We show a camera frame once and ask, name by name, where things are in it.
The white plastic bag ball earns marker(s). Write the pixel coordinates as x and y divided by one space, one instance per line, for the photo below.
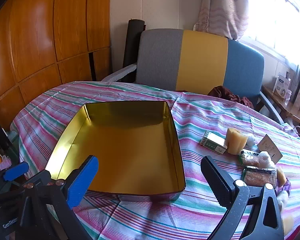
266 158
282 200
251 141

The white carton with blue print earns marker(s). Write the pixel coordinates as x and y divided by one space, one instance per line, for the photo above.
280 83

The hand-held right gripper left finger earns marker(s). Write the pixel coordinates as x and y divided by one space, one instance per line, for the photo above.
81 182

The gold tin box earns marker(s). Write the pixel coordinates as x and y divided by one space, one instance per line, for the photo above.
130 150

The pink soft object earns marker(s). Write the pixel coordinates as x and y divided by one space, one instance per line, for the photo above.
5 162

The window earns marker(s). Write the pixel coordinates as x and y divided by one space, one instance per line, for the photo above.
272 17

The grey yellow blue armchair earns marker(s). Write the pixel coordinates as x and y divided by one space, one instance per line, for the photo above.
202 62

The small pink white box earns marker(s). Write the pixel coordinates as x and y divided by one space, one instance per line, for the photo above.
287 95

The large yellow sponge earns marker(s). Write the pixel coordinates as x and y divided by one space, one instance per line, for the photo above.
236 141

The wooden side table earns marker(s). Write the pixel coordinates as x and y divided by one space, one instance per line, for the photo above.
277 100

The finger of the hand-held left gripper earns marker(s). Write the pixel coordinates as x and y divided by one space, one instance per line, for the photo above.
16 171
41 177

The purple packet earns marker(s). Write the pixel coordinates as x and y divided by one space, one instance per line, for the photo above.
286 186

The black rolled mat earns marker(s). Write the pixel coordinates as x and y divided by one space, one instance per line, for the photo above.
133 42

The cracker pack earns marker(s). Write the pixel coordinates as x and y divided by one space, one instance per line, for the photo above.
257 178
248 160

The dark red cloth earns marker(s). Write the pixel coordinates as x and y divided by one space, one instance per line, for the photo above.
227 95

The wooden wardrobe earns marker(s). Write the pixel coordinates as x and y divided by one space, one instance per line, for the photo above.
40 30

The striped tablecloth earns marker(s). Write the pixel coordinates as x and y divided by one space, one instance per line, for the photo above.
202 115

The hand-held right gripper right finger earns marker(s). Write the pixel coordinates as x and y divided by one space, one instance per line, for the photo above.
218 180

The beige carton box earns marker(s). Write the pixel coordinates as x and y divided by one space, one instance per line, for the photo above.
270 148

